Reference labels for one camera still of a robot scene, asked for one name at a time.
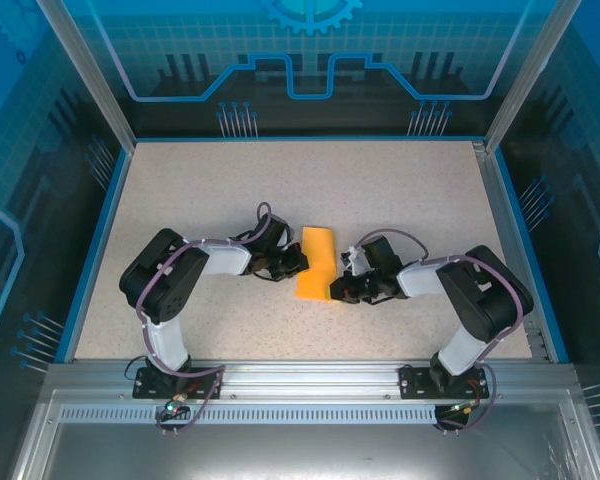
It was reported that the slotted aluminium cable duct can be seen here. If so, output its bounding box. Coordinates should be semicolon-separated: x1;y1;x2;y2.
58;405;444;425

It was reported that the blue panel with gear print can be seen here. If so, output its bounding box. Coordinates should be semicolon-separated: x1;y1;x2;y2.
42;0;569;140

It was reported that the long aluminium mounting rail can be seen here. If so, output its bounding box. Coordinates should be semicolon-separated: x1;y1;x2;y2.
44;360;579;401

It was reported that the blue table edge strip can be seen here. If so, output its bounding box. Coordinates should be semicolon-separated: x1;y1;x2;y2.
62;148;135;364
132;134;486;145
492;149;571;364

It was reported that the cable connector with green light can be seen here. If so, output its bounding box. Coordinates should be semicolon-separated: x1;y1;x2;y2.
448;398;482;417
164;393;189;417

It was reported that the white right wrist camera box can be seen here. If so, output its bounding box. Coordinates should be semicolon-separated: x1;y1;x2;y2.
340;245;369;275

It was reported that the short aluminium side rail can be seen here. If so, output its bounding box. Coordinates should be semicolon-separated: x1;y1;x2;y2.
472;141;551;361

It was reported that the thin black cable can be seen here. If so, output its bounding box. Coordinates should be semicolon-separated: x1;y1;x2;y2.
123;354;149;385

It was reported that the blue printed enclosure panel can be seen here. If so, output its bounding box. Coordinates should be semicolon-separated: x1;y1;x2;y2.
0;0;131;480
499;0;600;480

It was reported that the yellow paper sheet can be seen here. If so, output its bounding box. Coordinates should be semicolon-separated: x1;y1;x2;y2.
294;225;339;303

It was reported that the aluminium enclosure post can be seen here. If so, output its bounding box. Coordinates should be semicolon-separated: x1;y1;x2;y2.
483;0;584;154
35;0;137;151

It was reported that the steel tray sheet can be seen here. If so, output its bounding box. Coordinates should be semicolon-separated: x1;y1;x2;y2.
39;422;576;480

